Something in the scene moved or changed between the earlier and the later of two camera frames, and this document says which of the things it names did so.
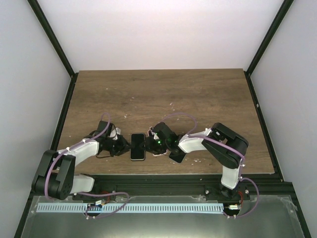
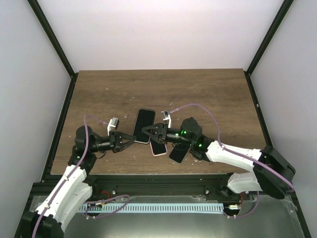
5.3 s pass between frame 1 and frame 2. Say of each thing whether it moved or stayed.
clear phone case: stayed
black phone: stayed
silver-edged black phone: moved
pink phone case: stayed
